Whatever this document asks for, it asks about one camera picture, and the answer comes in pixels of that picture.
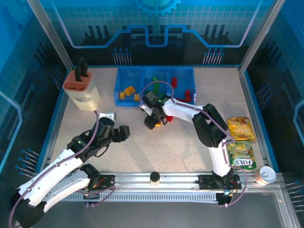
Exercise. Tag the yellow sloped lego brick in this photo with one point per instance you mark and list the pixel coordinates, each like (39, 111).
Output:
(158, 123)

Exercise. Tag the red lego brick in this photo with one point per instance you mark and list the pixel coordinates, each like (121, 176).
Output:
(187, 99)
(169, 119)
(174, 82)
(187, 93)

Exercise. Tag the green lego brick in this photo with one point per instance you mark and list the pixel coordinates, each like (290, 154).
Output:
(157, 87)
(155, 79)
(163, 95)

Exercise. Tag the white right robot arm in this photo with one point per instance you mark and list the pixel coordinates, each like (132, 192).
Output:
(180, 110)

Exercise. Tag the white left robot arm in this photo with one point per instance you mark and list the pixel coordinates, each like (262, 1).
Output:
(54, 171)

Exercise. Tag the cream utensil holder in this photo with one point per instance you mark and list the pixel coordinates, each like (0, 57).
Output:
(88, 99)

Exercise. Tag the blue three-compartment bin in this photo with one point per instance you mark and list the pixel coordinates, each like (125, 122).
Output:
(128, 73)

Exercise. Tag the black round knob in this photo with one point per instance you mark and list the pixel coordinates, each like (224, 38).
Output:
(154, 177)

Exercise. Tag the orange chips bag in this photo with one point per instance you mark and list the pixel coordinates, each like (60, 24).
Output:
(241, 128)

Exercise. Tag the green candy bag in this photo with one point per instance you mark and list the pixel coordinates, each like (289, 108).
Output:
(242, 154)

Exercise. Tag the metal drink can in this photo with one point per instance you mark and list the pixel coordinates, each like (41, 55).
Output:
(266, 175)

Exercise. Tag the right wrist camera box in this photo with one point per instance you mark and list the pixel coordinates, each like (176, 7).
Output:
(150, 97)

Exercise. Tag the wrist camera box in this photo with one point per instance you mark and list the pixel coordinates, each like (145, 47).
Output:
(105, 116)
(150, 97)

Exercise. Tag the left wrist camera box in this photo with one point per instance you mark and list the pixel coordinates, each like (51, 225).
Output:
(105, 116)

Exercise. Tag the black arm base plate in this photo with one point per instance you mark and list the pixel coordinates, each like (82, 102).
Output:
(108, 181)
(205, 181)

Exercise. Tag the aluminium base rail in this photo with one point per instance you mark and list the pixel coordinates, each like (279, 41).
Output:
(133, 180)

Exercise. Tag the aluminium side rail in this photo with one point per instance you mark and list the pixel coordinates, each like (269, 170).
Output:
(254, 118)

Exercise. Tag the aluminium frame post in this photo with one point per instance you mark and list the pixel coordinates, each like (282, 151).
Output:
(51, 35)
(259, 38)

